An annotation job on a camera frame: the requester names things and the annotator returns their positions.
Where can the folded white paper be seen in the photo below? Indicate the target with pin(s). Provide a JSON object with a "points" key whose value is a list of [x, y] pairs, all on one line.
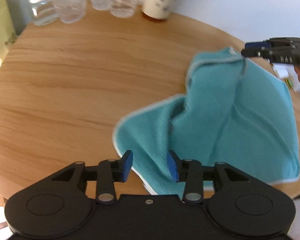
{"points": [[280, 72]]}

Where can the small white cap jar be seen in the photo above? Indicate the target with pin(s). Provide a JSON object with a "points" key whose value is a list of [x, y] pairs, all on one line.
{"points": [[43, 12]]}

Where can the teal microfiber towel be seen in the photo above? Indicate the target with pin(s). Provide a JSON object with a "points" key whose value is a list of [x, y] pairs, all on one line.
{"points": [[232, 111]]}

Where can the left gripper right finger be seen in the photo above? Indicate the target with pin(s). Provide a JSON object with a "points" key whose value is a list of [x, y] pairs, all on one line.
{"points": [[178, 168]]}

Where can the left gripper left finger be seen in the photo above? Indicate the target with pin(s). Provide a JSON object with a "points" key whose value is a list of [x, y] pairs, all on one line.
{"points": [[121, 168]]}

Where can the green yellow round tin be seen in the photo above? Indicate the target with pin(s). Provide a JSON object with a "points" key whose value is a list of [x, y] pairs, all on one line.
{"points": [[289, 82]]}

